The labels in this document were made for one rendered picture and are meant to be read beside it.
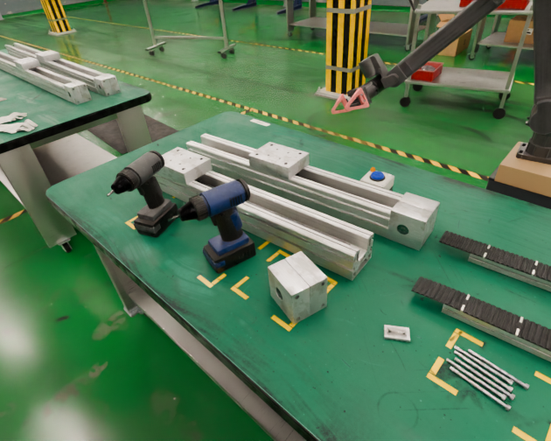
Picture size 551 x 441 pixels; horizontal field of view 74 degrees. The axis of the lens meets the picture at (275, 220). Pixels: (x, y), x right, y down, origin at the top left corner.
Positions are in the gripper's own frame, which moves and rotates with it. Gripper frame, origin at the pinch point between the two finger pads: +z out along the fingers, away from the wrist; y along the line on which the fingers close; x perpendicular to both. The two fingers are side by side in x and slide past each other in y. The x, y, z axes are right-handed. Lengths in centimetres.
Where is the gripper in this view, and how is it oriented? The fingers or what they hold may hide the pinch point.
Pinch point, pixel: (340, 109)
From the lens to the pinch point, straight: 134.0
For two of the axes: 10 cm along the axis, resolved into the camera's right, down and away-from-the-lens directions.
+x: 5.0, 8.1, 3.2
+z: -8.0, 5.7, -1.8
